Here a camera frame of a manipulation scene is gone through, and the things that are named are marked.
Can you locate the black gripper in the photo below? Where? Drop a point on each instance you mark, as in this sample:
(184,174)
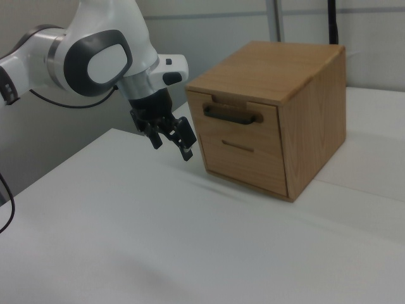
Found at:
(152,106)

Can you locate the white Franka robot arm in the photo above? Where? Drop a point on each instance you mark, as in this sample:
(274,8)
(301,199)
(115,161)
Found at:
(95,35)

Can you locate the wooden drawer with slot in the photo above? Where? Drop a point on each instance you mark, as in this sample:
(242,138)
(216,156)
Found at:
(246,171)

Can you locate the wooden drawer cabinet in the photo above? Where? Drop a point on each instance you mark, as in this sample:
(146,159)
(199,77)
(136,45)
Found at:
(313,126)

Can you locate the black pole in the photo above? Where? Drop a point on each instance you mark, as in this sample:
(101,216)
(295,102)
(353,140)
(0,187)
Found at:
(333,22)

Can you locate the grey partition post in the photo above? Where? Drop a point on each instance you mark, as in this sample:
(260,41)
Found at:
(277,19)

